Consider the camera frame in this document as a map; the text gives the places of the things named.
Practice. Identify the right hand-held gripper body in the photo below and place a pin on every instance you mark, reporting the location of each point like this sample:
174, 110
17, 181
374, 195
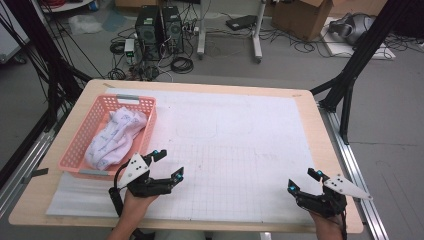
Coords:
325, 203

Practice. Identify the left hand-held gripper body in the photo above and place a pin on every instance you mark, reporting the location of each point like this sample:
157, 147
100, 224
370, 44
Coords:
136, 170

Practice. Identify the lilac printed towel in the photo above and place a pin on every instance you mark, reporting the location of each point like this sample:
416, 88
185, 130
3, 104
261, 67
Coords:
113, 140

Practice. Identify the pink plastic basket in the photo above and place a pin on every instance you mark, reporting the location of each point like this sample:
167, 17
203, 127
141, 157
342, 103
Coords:
100, 110

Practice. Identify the person's right hand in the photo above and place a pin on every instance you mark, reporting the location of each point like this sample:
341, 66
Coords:
328, 230

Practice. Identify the person's left hand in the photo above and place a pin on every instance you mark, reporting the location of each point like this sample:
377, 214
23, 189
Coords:
138, 206

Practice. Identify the white grid mat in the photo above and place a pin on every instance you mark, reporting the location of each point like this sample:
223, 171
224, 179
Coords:
233, 133

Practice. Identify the dark grey table clamp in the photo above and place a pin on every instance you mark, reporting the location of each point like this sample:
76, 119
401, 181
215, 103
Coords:
38, 173

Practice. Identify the small white device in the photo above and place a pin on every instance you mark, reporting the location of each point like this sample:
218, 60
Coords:
129, 46

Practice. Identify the black computer tower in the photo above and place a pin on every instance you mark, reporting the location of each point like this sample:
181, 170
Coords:
148, 33
173, 30

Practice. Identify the white metal stand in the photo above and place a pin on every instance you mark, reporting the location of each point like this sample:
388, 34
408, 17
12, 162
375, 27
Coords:
201, 33

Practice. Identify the white flat board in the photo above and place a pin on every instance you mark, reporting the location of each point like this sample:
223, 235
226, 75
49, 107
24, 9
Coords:
383, 53

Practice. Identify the white plastic bag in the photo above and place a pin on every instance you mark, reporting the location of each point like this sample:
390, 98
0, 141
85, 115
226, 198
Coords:
85, 25

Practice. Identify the grey rounded device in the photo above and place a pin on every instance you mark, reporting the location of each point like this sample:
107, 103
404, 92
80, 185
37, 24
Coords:
353, 28

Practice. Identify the brown cardboard box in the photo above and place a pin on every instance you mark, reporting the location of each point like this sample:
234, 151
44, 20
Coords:
300, 20

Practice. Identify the black flat device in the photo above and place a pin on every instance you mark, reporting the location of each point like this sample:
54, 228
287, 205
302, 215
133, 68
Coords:
240, 22

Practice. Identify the white round table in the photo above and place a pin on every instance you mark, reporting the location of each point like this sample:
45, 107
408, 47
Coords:
66, 6

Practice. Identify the aluminium rail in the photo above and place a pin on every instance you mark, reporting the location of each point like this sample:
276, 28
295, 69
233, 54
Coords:
30, 156
348, 163

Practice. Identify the black metal frame post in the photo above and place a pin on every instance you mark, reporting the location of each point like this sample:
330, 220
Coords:
36, 36
363, 50

